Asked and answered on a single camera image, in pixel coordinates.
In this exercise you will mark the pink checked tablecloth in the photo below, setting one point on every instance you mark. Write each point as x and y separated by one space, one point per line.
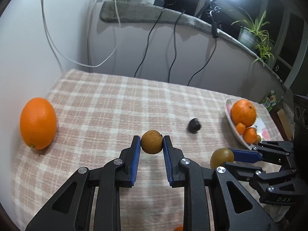
108 96

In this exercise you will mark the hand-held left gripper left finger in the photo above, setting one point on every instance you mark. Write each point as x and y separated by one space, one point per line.
136 163

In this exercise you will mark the potted spider plant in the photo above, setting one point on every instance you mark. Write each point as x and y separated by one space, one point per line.
247 37

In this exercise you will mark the dark chestnut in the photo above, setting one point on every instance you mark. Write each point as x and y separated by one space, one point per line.
194 125

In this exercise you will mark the large oval orange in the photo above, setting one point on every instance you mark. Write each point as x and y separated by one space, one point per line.
38 122

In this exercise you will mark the brown box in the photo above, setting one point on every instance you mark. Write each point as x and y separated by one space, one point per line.
280 122

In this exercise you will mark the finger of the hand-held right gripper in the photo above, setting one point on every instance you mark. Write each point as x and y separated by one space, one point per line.
276 185
245 156

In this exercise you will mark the window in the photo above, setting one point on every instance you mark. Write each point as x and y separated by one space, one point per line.
296 41

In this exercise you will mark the small orange mandarin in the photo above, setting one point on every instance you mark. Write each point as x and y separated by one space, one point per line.
240 128

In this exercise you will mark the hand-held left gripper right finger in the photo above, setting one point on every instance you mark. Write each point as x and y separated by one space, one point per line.
168 163

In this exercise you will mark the brown kiwi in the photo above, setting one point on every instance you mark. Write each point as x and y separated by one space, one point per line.
220 157
151 142

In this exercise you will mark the green printed box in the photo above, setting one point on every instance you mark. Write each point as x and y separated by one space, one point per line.
270 99

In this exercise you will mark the small white power adapter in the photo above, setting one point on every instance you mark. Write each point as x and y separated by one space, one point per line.
148 0

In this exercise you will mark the white refrigerator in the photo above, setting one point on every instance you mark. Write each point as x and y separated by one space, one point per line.
24 41

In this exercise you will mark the black power adapter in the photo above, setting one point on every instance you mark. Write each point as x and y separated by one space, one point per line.
159 1

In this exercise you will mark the large round orange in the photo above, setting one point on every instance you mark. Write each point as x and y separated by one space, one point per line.
243 112

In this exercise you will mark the white floral plate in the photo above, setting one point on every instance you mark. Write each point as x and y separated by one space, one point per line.
261 128

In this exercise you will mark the greenish yellow mandarin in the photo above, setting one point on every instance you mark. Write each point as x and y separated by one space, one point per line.
257 139

